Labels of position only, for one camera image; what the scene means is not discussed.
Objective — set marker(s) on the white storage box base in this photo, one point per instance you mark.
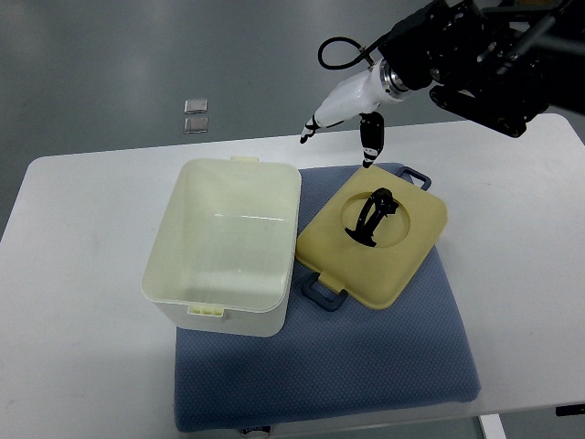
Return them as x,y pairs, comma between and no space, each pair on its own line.
222,259

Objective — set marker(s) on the white table leg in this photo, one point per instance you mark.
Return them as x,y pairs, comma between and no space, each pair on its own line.
491,427

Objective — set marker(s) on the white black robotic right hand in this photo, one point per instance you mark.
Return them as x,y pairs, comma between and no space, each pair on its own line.
360,95

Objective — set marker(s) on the blue grey cushion mat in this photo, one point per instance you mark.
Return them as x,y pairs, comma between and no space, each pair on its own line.
325,364

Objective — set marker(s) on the yellow storage box lid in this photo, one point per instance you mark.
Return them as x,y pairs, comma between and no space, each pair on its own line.
365,232

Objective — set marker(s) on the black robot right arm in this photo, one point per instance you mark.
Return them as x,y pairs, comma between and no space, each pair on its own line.
498,66

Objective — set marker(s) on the black table edge bracket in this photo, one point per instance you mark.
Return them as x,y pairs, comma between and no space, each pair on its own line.
570,410

